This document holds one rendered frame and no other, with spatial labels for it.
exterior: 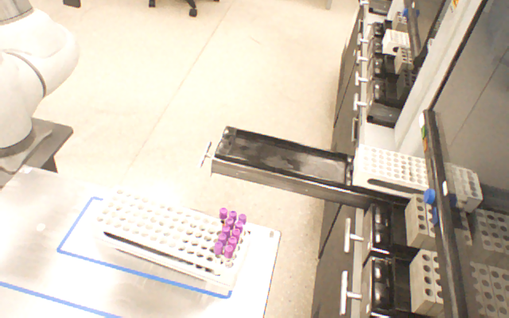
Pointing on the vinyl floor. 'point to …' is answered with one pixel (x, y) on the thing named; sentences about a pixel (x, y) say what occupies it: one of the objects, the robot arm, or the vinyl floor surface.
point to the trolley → (105, 261)
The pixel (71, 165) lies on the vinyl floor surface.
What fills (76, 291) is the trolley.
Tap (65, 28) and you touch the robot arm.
